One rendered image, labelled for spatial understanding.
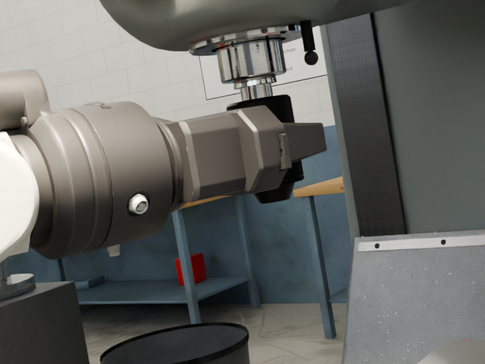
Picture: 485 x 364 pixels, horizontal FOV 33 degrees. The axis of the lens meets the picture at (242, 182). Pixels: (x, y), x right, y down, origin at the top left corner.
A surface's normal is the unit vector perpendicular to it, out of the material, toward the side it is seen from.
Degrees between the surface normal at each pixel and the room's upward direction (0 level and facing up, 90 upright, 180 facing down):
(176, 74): 90
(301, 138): 90
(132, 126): 53
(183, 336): 86
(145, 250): 90
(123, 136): 60
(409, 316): 64
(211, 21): 149
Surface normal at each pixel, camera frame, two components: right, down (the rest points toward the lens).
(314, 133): 0.60, -0.05
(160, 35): -0.26, 0.93
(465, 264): -0.61, -0.32
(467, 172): -0.60, 0.14
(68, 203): -0.11, 0.25
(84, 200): 0.62, 0.20
